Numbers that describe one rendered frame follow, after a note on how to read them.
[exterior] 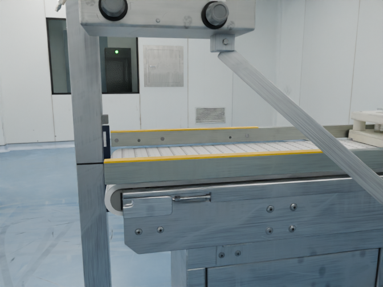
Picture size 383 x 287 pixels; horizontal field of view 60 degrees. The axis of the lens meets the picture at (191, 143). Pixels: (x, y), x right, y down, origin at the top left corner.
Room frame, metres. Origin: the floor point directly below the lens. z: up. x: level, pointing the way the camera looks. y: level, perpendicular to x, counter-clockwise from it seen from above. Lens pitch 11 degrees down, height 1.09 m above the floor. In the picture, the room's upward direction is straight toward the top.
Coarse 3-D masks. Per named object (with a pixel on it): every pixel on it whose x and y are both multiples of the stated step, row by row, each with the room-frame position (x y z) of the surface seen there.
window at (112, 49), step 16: (48, 32) 5.29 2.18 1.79; (64, 32) 5.36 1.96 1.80; (48, 48) 5.29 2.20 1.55; (64, 48) 5.35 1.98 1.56; (112, 48) 5.56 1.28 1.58; (128, 48) 5.63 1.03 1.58; (64, 64) 5.35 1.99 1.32; (112, 64) 5.56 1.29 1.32; (128, 64) 5.63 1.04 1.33; (64, 80) 5.35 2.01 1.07; (112, 80) 5.55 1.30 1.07; (128, 80) 5.62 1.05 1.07
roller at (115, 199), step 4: (124, 188) 0.46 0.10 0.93; (128, 188) 0.47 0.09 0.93; (132, 188) 0.50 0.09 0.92; (116, 192) 0.45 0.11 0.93; (120, 192) 0.46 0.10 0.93; (112, 196) 0.45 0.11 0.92; (116, 196) 0.45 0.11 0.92; (120, 196) 0.45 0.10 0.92; (112, 200) 0.45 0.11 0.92; (116, 200) 0.45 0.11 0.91; (120, 200) 0.45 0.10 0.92; (112, 204) 0.45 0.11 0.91; (116, 204) 0.45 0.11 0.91; (120, 204) 0.46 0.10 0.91; (116, 208) 0.45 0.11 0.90; (120, 208) 0.46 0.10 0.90
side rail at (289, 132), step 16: (256, 128) 0.77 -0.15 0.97; (272, 128) 0.78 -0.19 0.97; (288, 128) 0.79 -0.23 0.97; (336, 128) 0.82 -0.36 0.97; (352, 128) 0.82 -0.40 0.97; (368, 128) 0.83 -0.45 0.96; (112, 144) 0.71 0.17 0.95; (128, 144) 0.71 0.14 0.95; (144, 144) 0.72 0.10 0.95; (160, 144) 0.73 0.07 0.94
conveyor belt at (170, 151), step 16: (224, 144) 0.76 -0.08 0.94; (240, 144) 0.76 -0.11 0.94; (256, 144) 0.76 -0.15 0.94; (272, 144) 0.76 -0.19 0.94; (288, 144) 0.76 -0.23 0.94; (304, 144) 0.76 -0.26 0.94; (352, 144) 0.76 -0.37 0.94; (368, 144) 0.76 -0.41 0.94; (256, 176) 0.50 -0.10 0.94; (272, 176) 0.51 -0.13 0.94; (288, 176) 0.51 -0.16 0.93; (304, 176) 0.52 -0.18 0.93; (112, 192) 0.46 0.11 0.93; (112, 208) 0.46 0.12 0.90
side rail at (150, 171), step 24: (120, 168) 0.45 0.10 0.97; (144, 168) 0.45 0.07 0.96; (168, 168) 0.46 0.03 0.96; (192, 168) 0.47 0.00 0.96; (216, 168) 0.47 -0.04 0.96; (240, 168) 0.48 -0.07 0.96; (264, 168) 0.49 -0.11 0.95; (288, 168) 0.50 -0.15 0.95; (312, 168) 0.50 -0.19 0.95; (336, 168) 0.51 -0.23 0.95
